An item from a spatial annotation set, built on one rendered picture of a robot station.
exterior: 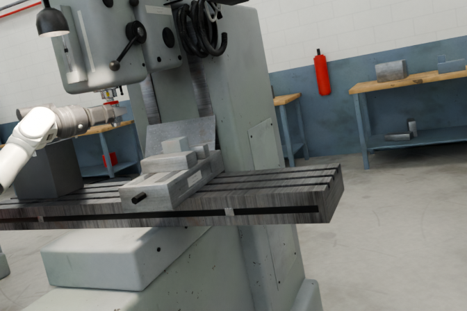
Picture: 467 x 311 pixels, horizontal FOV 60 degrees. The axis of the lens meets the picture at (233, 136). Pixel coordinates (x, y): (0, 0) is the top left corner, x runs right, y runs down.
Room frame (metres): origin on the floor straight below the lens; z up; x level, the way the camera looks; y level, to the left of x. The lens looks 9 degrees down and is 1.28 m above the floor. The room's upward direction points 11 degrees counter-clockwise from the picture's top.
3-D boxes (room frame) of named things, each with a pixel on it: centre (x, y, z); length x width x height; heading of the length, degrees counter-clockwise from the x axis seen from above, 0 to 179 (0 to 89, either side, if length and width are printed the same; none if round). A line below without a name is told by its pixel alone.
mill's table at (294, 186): (1.26, 0.33, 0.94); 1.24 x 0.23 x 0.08; 65
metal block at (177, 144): (1.19, 0.17, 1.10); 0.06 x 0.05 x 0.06; 68
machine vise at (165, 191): (1.16, 0.18, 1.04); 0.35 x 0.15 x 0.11; 158
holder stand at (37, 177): (1.46, 0.70, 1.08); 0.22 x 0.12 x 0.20; 62
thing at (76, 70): (1.17, 0.40, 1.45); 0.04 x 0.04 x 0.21; 65
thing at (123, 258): (1.27, 0.35, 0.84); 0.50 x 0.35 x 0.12; 155
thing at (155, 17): (1.45, 0.27, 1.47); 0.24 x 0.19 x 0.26; 65
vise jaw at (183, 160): (1.13, 0.19, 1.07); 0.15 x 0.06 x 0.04; 68
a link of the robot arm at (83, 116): (1.21, 0.42, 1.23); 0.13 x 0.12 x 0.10; 46
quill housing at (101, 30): (1.27, 0.35, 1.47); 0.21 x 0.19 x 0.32; 65
